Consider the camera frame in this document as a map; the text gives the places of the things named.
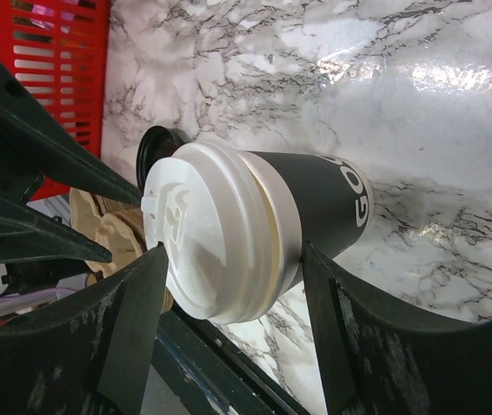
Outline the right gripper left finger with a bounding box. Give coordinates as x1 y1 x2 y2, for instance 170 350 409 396
0 246 168 414

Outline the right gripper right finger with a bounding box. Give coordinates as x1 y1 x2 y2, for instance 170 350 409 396
302 245 492 414

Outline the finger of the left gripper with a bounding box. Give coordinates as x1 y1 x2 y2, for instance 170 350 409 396
0 196 112 264
0 62 141 205

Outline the black plastic cup lid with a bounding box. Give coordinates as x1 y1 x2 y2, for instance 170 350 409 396
136 125 184 192

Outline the white plastic cup lid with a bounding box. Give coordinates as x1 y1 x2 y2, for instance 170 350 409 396
141 142 278 324

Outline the black paper coffee cup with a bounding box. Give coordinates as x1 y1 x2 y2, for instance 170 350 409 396
240 151 374 321

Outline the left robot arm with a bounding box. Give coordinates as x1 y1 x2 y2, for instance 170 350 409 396
0 62 140 314

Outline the red plastic basket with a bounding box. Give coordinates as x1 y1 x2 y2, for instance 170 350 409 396
10 0 112 159

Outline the cardboard cup carrier tray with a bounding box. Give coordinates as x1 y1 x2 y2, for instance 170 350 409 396
68 185 174 315

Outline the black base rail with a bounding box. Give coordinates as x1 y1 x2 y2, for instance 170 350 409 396
151 308 308 414

